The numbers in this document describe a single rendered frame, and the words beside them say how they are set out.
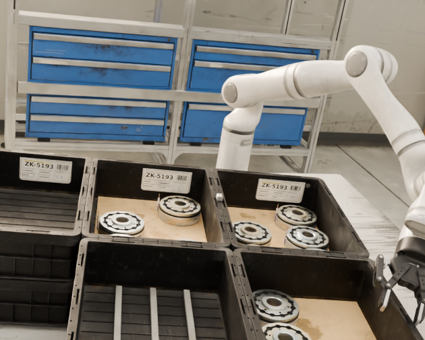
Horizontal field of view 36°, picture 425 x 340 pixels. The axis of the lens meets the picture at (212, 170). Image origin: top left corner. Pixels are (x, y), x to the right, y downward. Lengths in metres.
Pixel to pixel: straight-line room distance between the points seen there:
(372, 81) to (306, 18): 3.06
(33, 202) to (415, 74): 3.83
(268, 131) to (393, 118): 2.26
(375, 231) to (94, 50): 1.77
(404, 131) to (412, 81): 3.64
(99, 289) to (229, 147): 0.68
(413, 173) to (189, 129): 2.20
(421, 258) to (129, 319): 0.55
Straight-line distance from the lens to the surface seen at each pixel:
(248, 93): 1.74
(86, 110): 3.37
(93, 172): 1.60
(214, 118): 3.53
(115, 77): 3.34
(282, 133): 3.71
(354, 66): 1.50
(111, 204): 1.65
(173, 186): 1.67
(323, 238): 1.59
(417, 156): 1.42
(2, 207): 1.61
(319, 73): 1.61
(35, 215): 1.58
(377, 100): 1.47
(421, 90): 5.14
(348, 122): 4.91
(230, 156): 1.84
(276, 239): 1.60
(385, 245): 2.00
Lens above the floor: 1.58
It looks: 23 degrees down
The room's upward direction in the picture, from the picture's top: 9 degrees clockwise
